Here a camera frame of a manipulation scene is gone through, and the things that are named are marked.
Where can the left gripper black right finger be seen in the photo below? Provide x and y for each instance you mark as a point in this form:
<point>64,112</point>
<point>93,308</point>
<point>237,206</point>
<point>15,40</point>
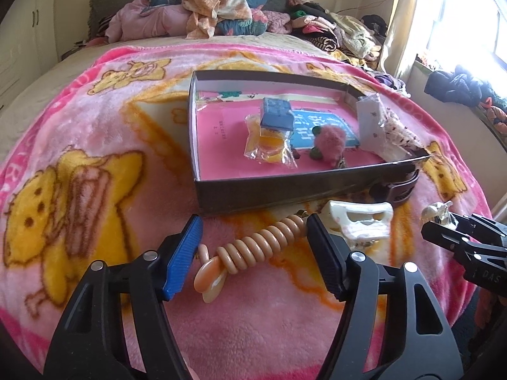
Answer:
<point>330,252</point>

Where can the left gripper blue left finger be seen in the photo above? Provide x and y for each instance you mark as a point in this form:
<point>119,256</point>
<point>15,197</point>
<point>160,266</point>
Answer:
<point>177,253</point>

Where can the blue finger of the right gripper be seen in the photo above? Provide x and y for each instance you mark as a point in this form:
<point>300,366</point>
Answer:
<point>458,220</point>

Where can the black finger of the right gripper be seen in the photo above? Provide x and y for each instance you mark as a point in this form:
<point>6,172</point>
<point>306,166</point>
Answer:
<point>454,240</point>

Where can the white pearl bead jewelry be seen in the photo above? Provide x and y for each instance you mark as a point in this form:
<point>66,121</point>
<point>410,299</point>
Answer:
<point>438,212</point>

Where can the white hair claw clip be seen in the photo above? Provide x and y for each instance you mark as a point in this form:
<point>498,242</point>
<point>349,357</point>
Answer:
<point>361,225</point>

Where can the yellow rings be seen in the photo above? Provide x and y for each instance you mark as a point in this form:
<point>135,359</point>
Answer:
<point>267,144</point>

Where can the earrings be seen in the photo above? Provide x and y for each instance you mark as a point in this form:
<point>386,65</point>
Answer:
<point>370,113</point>

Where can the blue small box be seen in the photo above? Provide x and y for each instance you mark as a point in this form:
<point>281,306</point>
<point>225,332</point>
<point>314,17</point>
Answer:
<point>276,114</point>

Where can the sheer dotted ribbon bow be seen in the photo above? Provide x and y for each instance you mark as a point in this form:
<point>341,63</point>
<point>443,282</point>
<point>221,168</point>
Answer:
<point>400,141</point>

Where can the person's left hand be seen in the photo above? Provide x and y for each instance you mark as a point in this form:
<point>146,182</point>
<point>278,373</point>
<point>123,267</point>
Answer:
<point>192,372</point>

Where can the pink cartoon bear blanket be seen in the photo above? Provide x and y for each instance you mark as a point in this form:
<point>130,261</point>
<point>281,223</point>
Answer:
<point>104,173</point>

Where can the dark clothes on windowsill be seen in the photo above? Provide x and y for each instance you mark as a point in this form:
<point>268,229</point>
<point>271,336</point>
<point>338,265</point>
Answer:
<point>460,87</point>

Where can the dark cardboard box tray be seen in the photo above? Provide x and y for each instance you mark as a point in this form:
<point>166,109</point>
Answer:
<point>227,196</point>

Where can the window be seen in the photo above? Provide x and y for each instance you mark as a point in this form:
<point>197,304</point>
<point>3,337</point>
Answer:
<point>464,33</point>

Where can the pile of clothes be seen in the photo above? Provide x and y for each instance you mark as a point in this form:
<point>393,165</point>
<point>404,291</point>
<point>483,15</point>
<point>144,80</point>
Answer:
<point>353,41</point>

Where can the cream curtain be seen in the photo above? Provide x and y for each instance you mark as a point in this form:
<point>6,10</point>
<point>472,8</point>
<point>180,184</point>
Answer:
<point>408,32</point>

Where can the pink bedding bundle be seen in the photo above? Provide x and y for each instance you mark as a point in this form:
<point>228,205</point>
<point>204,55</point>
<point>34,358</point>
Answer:
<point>139,20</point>

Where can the orange floral cloth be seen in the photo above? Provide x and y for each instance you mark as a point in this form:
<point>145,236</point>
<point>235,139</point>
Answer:
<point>206,14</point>

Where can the white wardrobe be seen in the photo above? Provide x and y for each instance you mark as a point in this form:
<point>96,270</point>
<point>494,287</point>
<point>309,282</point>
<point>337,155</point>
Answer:
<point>28,46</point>

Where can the dark blue floral quilt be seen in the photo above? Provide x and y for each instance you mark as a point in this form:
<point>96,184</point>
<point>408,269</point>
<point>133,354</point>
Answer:
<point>201,17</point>

